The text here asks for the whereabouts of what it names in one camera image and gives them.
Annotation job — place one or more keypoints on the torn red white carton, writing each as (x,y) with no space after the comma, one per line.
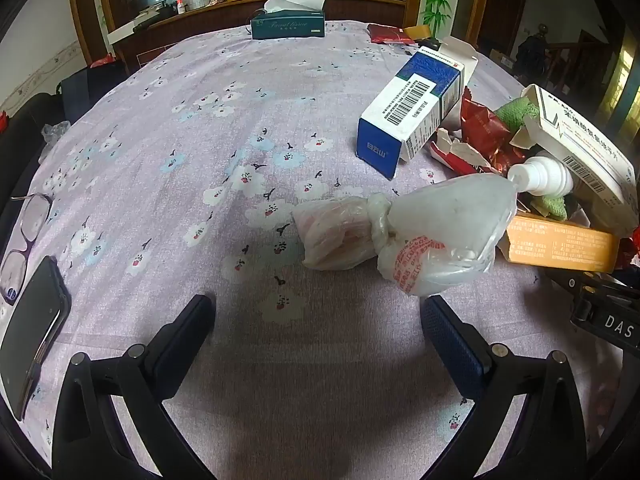
(458,156)

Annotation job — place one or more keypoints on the green towel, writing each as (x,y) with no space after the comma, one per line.
(513,113)

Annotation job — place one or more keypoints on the purple floral tablecloth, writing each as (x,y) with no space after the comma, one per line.
(182,181)

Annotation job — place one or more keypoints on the teal tissue box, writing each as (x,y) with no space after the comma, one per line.
(281,19)

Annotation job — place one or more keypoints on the orange medicine box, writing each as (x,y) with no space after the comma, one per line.
(536,241)

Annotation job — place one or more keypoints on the black sofa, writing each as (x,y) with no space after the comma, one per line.
(21,144)

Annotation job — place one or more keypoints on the wooden sideboard counter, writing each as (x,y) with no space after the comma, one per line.
(142,47)

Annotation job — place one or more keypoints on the blue white medicine box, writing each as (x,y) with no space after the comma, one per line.
(413,105)

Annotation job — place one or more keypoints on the black pouch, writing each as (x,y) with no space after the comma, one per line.
(431,43)

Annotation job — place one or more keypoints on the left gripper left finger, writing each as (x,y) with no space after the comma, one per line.
(88,440)

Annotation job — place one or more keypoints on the dark red snack wrapper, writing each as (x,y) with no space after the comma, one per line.
(489,135)

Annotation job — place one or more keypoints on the yellow tape roll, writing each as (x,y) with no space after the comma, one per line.
(418,32)

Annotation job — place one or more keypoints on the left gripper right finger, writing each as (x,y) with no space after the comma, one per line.
(549,438)

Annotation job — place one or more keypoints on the white green medicine box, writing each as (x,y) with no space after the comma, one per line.
(588,154)

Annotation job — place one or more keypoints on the white spray bottle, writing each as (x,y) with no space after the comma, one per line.
(542,176)

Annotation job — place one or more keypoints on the black smartphone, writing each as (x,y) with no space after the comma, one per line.
(35,322)

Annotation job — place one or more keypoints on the knotted white plastic bag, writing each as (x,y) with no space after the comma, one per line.
(434,238)

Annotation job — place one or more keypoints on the dark bag beside sofa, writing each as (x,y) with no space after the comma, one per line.
(80,92)

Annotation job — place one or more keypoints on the eyeglasses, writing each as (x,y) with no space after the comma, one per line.
(33,217)

